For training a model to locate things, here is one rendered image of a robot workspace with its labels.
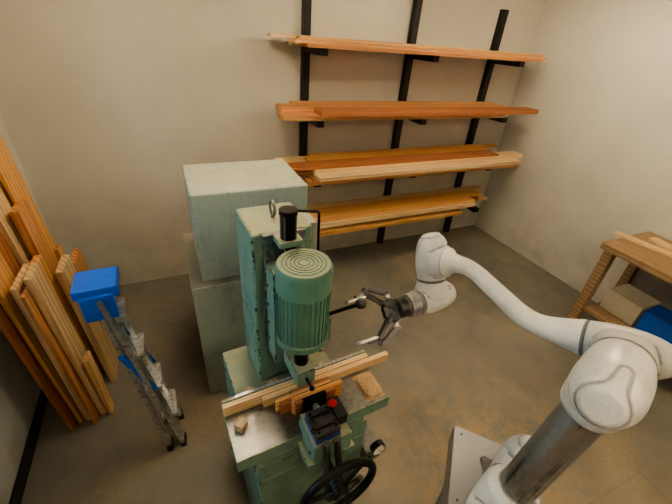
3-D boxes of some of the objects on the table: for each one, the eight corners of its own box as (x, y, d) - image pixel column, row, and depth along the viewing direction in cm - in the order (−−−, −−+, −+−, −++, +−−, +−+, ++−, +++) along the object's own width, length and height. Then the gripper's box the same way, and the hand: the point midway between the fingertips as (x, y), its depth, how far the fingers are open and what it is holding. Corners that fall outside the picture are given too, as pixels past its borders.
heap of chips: (367, 402, 136) (368, 397, 134) (351, 377, 145) (352, 372, 144) (385, 394, 140) (386, 389, 138) (369, 370, 149) (369, 366, 147)
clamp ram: (309, 431, 124) (310, 416, 119) (301, 413, 129) (302, 398, 124) (332, 421, 127) (334, 406, 123) (323, 404, 133) (325, 389, 128)
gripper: (410, 341, 125) (358, 361, 116) (388, 274, 129) (337, 287, 120) (423, 340, 118) (368, 361, 109) (399, 269, 123) (345, 283, 114)
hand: (355, 321), depth 115 cm, fingers open, 13 cm apart
